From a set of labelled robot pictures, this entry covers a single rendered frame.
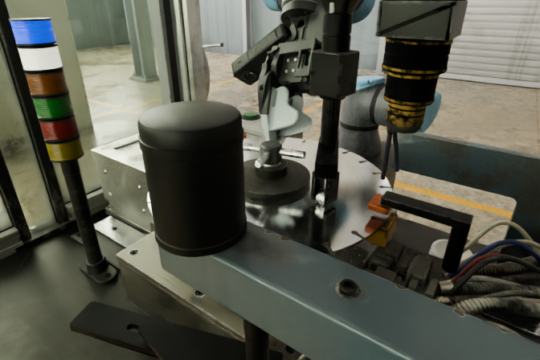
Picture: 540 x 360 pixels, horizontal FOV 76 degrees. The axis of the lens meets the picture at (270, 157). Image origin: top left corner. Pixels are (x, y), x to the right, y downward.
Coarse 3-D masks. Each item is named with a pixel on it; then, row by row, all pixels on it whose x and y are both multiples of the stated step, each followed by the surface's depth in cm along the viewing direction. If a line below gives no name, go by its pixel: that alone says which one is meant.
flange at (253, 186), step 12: (252, 168) 49; (264, 168) 46; (276, 168) 46; (288, 168) 49; (300, 168) 50; (252, 180) 46; (264, 180) 46; (276, 180) 46; (288, 180) 46; (300, 180) 46; (252, 192) 44; (264, 192) 44; (276, 192) 44; (288, 192) 44; (300, 192) 45
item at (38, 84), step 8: (24, 72) 45; (32, 72) 44; (40, 72) 44; (48, 72) 44; (56, 72) 45; (32, 80) 44; (40, 80) 44; (48, 80) 45; (56, 80) 46; (64, 80) 47; (32, 88) 45; (40, 88) 45; (48, 88) 45; (56, 88) 46; (64, 88) 47
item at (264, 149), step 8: (280, 136) 50; (248, 144) 47; (264, 144) 46; (272, 144) 46; (280, 144) 46; (264, 152) 45; (272, 152) 45; (280, 152) 46; (288, 152) 45; (296, 152) 45; (304, 152) 45; (256, 160) 43; (264, 160) 43; (272, 160) 46; (280, 160) 47
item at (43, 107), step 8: (32, 96) 46; (40, 96) 46; (48, 96) 46; (56, 96) 46; (64, 96) 47; (40, 104) 46; (48, 104) 46; (56, 104) 46; (64, 104) 47; (40, 112) 46; (48, 112) 46; (56, 112) 47; (64, 112) 47; (72, 112) 49
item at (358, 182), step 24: (288, 144) 60; (312, 144) 60; (312, 168) 52; (360, 168) 52; (360, 192) 45; (384, 192) 45; (264, 216) 40; (288, 216) 40; (312, 216) 40; (336, 216) 40; (360, 216) 40; (312, 240) 36; (336, 240) 36; (360, 240) 36
